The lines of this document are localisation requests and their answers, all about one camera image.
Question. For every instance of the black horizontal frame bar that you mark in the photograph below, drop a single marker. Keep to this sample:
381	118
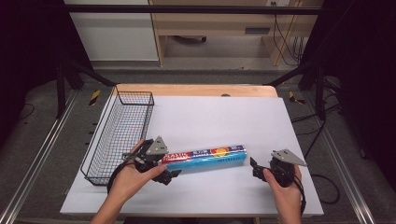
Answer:
186	10

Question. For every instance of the white cabinet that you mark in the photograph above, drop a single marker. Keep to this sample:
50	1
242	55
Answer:
115	37

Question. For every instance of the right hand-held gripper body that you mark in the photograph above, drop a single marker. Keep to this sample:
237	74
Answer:
285	169

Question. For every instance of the light wooden desk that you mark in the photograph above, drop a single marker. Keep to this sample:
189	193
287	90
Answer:
218	18

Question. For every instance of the dark curtain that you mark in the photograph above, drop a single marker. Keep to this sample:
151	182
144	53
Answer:
364	77
28	56

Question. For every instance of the aluminium floor rail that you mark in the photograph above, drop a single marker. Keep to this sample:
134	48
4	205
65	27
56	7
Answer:
37	155
339	161

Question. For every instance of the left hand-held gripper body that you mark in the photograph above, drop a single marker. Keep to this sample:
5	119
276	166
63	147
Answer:
146	157

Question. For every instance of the black metal stand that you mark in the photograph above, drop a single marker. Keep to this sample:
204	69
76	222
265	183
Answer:
62	87
319	90

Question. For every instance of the wooden table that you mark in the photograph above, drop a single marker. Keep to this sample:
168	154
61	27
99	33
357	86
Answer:
193	90

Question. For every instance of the person's left hand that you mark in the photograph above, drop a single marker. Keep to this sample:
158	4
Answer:
130	182

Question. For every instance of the white table mat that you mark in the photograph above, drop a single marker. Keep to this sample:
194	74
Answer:
218	124

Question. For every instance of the blue plastic wrap box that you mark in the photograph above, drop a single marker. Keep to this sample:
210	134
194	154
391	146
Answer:
205	157

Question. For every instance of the yellow black tape marker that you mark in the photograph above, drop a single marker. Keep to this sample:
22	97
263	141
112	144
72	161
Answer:
294	98
94	97

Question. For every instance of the person's right hand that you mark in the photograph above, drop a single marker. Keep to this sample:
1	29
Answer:
285	196

